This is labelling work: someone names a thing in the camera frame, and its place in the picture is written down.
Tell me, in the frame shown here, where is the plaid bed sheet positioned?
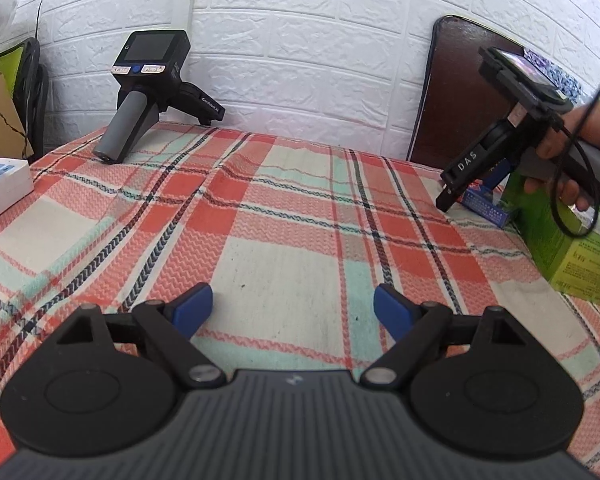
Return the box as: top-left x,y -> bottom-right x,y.
0,122 -> 600,475

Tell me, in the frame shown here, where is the spare black handheld gripper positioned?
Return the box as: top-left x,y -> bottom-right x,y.
94,29 -> 225,164

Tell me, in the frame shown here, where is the green storage box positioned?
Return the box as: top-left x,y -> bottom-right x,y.
503,174 -> 600,305

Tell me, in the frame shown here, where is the floral white plastic bag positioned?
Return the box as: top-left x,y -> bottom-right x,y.
524,47 -> 588,105

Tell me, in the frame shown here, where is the small white blue box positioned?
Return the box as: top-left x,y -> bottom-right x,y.
0,157 -> 33,214

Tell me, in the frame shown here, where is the blue box at edge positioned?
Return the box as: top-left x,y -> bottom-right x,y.
460,181 -> 513,229

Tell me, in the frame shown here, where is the black cable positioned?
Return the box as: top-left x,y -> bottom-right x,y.
549,66 -> 600,240

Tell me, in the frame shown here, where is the green black bag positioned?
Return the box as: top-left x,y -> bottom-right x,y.
0,37 -> 50,162

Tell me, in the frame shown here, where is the person's right hand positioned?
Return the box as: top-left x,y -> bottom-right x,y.
536,102 -> 600,211

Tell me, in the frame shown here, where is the dark brown headboard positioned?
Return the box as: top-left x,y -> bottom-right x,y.
408,15 -> 524,170

